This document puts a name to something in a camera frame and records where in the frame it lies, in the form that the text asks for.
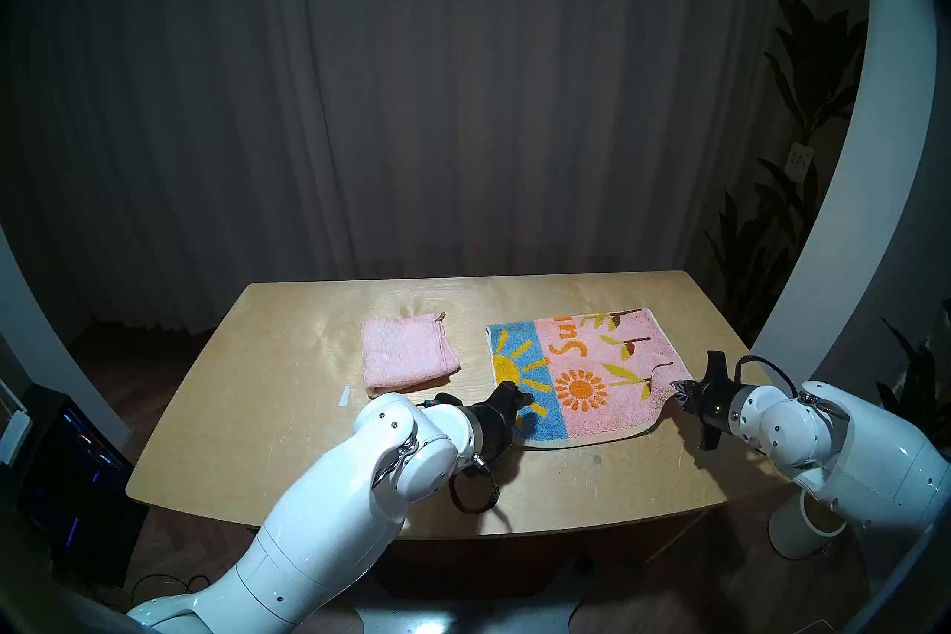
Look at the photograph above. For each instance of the white paper plant tag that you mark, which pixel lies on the white paper plant tag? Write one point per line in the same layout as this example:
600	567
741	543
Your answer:
799	162

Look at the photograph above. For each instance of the plain pink towel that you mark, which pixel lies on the plain pink towel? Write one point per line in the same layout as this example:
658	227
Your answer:
409	354

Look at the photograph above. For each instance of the white round plant pot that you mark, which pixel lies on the white round plant pot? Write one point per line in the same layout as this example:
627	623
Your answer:
795	536

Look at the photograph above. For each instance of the black computer tower with lights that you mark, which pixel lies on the black computer tower with lights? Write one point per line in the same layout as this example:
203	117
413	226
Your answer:
74	484

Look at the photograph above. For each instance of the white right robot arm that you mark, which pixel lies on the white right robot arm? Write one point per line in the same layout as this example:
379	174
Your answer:
877	462

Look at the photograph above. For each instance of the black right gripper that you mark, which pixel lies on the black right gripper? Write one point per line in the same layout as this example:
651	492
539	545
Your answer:
715	406

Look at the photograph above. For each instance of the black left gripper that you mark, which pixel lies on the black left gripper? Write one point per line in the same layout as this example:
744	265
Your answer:
496	436

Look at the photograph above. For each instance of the grey pleated curtain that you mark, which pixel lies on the grey pleated curtain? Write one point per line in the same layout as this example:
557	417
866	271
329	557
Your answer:
446	83

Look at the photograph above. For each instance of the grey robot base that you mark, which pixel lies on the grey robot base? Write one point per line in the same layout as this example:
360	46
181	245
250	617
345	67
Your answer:
475	621

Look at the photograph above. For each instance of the tall dark leafy plant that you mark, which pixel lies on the tall dark leafy plant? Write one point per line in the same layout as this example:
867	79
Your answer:
773	254

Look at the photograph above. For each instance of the sun and flower print towel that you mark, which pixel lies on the sun and flower print towel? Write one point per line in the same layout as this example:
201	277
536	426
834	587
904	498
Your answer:
594	372

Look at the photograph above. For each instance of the small white box device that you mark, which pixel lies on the small white box device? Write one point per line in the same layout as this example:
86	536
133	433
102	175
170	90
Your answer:
13	438

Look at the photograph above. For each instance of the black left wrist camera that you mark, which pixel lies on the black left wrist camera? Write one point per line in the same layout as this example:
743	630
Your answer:
446	399

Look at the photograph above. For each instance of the dark plant in white pot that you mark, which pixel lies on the dark plant in white pot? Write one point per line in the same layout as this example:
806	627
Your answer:
921	380

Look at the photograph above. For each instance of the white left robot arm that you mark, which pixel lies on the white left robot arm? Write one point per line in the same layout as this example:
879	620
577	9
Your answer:
319	528

